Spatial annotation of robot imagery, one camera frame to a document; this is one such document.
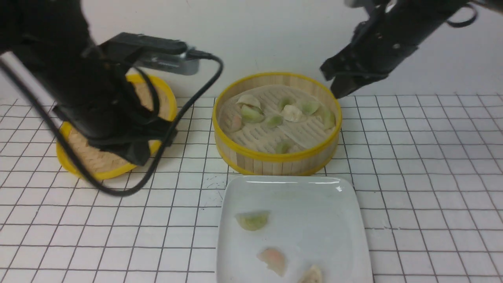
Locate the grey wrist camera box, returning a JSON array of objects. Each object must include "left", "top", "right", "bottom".
[{"left": 103, "top": 32, "right": 201, "bottom": 76}]

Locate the small green dumpling in steamer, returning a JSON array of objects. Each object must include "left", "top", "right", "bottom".
[{"left": 266, "top": 115, "right": 283, "bottom": 129}]

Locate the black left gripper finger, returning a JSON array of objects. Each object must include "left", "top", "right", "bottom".
[{"left": 100, "top": 141, "right": 151, "bottom": 165}]

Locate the green dumpling steamer back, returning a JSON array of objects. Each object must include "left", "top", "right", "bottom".
[{"left": 277, "top": 97, "right": 296, "bottom": 112}]

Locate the green dumpling on plate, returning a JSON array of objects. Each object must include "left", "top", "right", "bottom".
[{"left": 235, "top": 211, "right": 271, "bottom": 232}]

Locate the beige dumpling on plate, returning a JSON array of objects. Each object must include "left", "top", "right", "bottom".
[{"left": 297, "top": 265, "right": 323, "bottom": 283}]

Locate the white dumpling in steamer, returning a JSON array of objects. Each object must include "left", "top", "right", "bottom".
[{"left": 237, "top": 94, "right": 262, "bottom": 110}]

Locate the green dumpling steamer right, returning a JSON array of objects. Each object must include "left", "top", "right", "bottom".
[{"left": 300, "top": 101, "right": 320, "bottom": 116}]

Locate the pink dumpling in steamer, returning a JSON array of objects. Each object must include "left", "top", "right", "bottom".
[{"left": 229, "top": 114, "right": 244, "bottom": 133}]

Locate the green dumpling steamer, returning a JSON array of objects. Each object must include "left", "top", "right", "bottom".
[
  {"left": 300, "top": 101, "right": 320, "bottom": 116},
  {"left": 277, "top": 97, "right": 296, "bottom": 112}
]

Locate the cream dumpling in steamer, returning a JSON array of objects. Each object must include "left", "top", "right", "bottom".
[{"left": 281, "top": 105, "right": 306, "bottom": 123}]

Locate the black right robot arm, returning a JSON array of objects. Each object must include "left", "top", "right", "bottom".
[{"left": 320, "top": 0, "right": 502, "bottom": 99}]

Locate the white grid tablecloth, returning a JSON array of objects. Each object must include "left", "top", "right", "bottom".
[{"left": 0, "top": 94, "right": 503, "bottom": 283}]

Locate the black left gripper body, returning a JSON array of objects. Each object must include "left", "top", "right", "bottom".
[{"left": 54, "top": 70, "right": 177, "bottom": 152}]

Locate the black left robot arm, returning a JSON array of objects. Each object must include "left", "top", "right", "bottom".
[{"left": 1, "top": 0, "right": 171, "bottom": 165}]

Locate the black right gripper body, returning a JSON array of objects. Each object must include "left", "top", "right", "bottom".
[{"left": 320, "top": 20, "right": 417, "bottom": 85}]

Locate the yellow rimmed bamboo steamer basket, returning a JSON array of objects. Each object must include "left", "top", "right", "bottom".
[{"left": 212, "top": 72, "right": 342, "bottom": 176}]

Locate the white square plate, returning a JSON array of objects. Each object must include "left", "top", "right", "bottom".
[{"left": 215, "top": 176, "right": 374, "bottom": 283}]

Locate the black camera cable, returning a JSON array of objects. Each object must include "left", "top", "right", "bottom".
[{"left": 0, "top": 49, "right": 224, "bottom": 197}]

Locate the pink dumpling on plate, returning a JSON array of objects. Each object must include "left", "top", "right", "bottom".
[{"left": 257, "top": 247, "right": 287, "bottom": 277}]

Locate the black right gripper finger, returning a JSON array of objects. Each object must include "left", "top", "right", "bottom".
[{"left": 332, "top": 75, "right": 378, "bottom": 99}]

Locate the green dumpling steamer edge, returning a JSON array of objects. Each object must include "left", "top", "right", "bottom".
[{"left": 320, "top": 107, "right": 336, "bottom": 130}]

